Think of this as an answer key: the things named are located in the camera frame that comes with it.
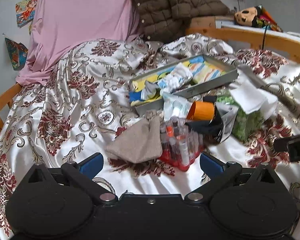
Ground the pink hanging sheet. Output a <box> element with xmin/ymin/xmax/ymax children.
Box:
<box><xmin>16</xmin><ymin>0</ymin><xmax>141</xmax><ymax>86</ymax></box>

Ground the metal tray with frog picture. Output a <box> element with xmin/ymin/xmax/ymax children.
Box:
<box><xmin>129</xmin><ymin>54</ymin><xmax>238</xmax><ymax>115</ymax></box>

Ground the cartoon girl poster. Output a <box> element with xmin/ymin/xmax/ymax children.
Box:
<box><xmin>15</xmin><ymin>0</ymin><xmax>38</xmax><ymax>28</ymax></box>

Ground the orange silicone cup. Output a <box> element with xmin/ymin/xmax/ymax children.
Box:
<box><xmin>186</xmin><ymin>101</ymin><xmax>215</xmax><ymax>121</ymax></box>

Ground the white cloth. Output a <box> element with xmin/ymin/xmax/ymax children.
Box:
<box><xmin>229</xmin><ymin>70</ymin><xmax>279</xmax><ymax>120</ymax></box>

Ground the brown quilted jacket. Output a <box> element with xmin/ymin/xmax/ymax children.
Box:
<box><xmin>133</xmin><ymin>0</ymin><xmax>230</xmax><ymax>43</ymax></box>

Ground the wooden bed frame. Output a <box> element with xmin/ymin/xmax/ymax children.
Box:
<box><xmin>0</xmin><ymin>25</ymin><xmax>300</xmax><ymax>132</ymax></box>

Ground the plush doll head toy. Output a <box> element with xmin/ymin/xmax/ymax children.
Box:
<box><xmin>235</xmin><ymin>5</ymin><xmax>283</xmax><ymax>33</ymax></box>

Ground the white fluffy sock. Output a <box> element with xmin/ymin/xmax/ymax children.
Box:
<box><xmin>140</xmin><ymin>63</ymin><xmax>193</xmax><ymax>101</ymax></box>

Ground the red rack of vials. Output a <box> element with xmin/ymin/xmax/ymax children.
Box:
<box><xmin>159</xmin><ymin>116</ymin><xmax>205</xmax><ymax>172</ymax></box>

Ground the grey linen drawstring pouch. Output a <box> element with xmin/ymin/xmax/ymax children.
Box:
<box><xmin>105</xmin><ymin>110</ymin><xmax>164</xmax><ymax>164</ymax></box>

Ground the light blue tissue packet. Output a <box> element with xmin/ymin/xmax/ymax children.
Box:
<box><xmin>162</xmin><ymin>92</ymin><xmax>192</xmax><ymax>121</ymax></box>

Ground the black fabric pouch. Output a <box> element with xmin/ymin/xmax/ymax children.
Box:
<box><xmin>186</xmin><ymin>96</ymin><xmax>224</xmax><ymax>141</ymax></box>

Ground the colourful kite poster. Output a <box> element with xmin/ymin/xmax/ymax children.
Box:
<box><xmin>4</xmin><ymin>36</ymin><xmax>28</xmax><ymax>70</ymax></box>

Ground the striped colourful towel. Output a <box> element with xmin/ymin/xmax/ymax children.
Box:
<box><xmin>188</xmin><ymin>56</ymin><xmax>226</xmax><ymax>84</ymax></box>

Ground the bag of green beads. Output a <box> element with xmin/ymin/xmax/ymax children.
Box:
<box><xmin>216</xmin><ymin>89</ymin><xmax>264</xmax><ymax>143</ymax></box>

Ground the black cable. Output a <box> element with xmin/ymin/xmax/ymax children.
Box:
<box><xmin>261</xmin><ymin>26</ymin><xmax>268</xmax><ymax>52</ymax></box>

